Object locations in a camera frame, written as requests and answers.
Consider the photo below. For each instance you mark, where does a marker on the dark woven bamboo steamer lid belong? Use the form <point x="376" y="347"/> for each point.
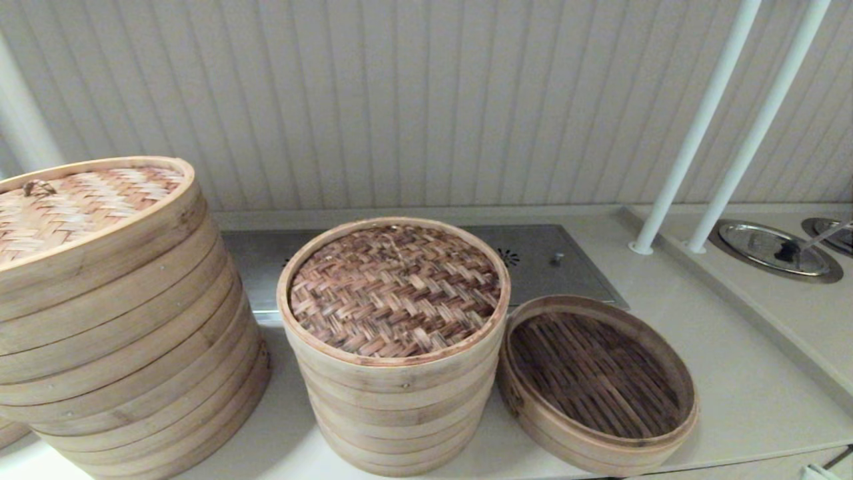
<point x="393" y="293"/>

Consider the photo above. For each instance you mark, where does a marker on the narrow bamboo steamer stack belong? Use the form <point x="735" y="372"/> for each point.
<point x="393" y="426"/>

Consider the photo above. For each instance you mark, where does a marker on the single bamboo steamer tray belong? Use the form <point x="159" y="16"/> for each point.
<point x="600" y="380"/>

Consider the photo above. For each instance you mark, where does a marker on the tall wide bamboo steamer stack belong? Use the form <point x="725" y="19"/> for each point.
<point x="133" y="373"/>

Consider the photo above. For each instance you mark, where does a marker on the round stainless steel pot lid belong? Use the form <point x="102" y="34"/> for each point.
<point x="753" y="243"/>
<point x="833" y="240"/>

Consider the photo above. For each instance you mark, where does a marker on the light woven bamboo steamer lid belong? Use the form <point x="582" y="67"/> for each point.
<point x="80" y="213"/>

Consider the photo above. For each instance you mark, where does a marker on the small metal knob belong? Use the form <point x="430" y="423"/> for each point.
<point x="556" y="258"/>

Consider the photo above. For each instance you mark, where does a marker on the stainless steel steam plate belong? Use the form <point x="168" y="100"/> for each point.
<point x="573" y="266"/>

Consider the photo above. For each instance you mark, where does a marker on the white metal pole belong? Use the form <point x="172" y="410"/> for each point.
<point x="760" y="126"/>
<point x="693" y="133"/>

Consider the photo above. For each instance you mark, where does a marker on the thick white pipe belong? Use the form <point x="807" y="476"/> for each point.
<point x="26" y="120"/>

